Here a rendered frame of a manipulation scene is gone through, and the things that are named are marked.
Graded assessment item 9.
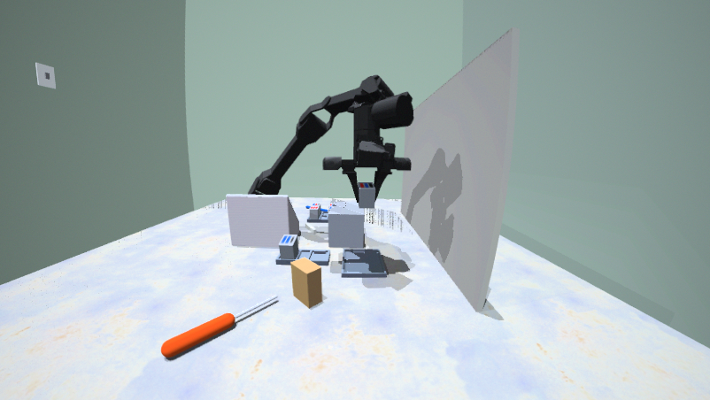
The grey flat panel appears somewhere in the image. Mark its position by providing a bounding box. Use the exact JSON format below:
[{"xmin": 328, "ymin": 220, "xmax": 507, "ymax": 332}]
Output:
[{"xmin": 401, "ymin": 27, "xmax": 520, "ymax": 312}]

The orange-handled screwdriver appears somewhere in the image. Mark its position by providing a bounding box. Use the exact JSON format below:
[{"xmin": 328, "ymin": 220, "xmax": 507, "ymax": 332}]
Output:
[{"xmin": 161, "ymin": 295, "xmax": 278, "ymax": 358}]

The tan rectangular block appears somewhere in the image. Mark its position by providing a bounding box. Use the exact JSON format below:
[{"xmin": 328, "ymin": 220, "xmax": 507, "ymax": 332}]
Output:
[{"xmin": 290, "ymin": 258, "xmax": 323, "ymax": 309}]

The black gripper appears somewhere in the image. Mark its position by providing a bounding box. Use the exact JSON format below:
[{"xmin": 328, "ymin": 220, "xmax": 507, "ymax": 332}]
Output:
[{"xmin": 322, "ymin": 130, "xmax": 412, "ymax": 203}]

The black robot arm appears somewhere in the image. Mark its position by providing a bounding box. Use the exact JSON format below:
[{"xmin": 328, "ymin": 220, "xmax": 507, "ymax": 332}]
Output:
[{"xmin": 248, "ymin": 74, "xmax": 413, "ymax": 195}]

